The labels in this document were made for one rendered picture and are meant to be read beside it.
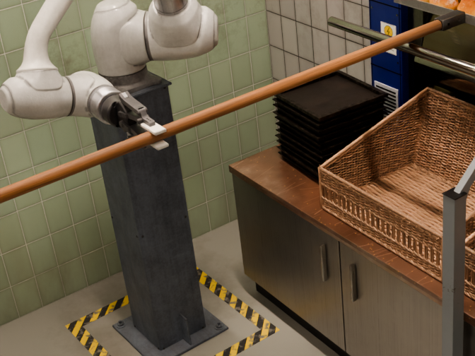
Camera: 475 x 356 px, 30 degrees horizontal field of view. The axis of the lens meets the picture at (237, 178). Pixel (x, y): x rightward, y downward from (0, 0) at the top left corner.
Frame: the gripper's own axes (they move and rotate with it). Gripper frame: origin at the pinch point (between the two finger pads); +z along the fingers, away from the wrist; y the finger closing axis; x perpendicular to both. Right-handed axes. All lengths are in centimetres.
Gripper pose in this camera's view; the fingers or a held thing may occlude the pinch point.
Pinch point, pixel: (154, 135)
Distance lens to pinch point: 206.0
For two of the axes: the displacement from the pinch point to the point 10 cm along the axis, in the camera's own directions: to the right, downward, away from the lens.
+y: 1.0, 8.6, 4.9
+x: -8.2, 3.6, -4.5
